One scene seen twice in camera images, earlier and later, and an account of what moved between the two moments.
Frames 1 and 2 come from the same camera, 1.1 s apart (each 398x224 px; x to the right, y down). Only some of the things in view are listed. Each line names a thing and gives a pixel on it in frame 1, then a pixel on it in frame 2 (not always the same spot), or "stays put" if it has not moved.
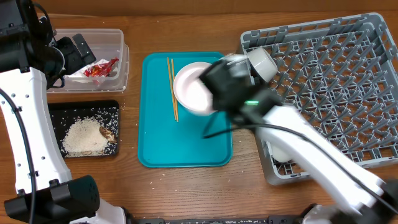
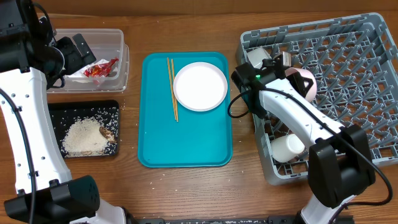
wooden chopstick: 171,86 stays put
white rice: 84,138 stays put
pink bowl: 191,92 -> 312,90
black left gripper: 76,61 stays put
